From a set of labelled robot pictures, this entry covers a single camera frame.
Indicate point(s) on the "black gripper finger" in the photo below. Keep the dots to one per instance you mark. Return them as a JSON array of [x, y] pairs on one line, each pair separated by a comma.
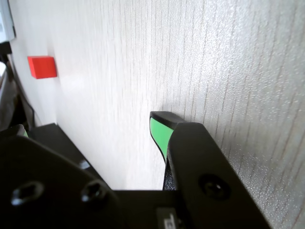
[[35, 186]]

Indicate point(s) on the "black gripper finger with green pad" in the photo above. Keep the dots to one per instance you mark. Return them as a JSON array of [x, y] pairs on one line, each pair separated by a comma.
[[202, 162]]

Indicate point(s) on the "red wooden cube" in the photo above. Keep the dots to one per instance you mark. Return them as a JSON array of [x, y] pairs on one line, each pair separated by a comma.
[[43, 68]]

